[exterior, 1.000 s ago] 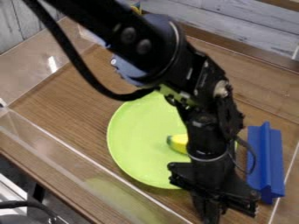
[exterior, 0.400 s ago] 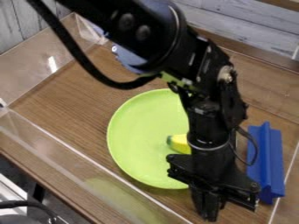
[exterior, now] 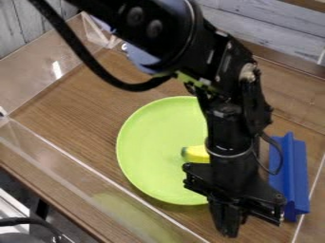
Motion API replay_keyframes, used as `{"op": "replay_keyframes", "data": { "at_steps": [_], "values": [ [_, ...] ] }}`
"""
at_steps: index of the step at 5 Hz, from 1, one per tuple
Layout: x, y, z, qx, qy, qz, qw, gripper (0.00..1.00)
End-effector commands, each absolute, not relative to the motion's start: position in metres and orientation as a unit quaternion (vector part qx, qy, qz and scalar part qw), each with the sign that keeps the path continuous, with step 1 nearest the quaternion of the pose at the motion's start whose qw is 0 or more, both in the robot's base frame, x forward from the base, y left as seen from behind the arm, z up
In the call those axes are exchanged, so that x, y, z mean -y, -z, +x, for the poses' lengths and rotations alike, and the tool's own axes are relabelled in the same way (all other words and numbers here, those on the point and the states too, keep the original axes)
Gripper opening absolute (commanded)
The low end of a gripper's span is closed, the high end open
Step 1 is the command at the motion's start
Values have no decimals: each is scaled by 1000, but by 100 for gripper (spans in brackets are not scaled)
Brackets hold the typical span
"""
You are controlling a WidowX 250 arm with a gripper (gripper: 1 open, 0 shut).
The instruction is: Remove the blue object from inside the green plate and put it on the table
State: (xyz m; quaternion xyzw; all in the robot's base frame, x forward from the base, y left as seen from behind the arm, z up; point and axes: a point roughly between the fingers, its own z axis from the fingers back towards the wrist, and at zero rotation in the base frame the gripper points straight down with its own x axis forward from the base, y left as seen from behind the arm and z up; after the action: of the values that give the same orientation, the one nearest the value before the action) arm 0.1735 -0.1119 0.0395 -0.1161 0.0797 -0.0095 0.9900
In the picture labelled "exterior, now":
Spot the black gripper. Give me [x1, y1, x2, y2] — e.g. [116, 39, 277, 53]
[183, 156, 286, 237]

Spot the blue plastic block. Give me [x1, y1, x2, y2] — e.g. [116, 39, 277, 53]
[269, 132, 310, 222]

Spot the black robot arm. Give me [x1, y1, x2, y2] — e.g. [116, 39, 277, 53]
[28, 0, 286, 237]

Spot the green round plate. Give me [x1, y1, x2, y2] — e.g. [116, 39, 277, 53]
[115, 96, 207, 206]

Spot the yellow toy banana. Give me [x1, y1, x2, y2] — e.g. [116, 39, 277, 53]
[180, 145, 210, 163]

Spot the clear acrylic tray wall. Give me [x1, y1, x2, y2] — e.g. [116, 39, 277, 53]
[0, 107, 209, 243]

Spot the black cable lower left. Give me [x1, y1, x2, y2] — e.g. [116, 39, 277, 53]
[0, 216, 64, 243]

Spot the clear acrylic corner bracket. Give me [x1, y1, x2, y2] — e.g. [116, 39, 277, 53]
[81, 11, 122, 49]

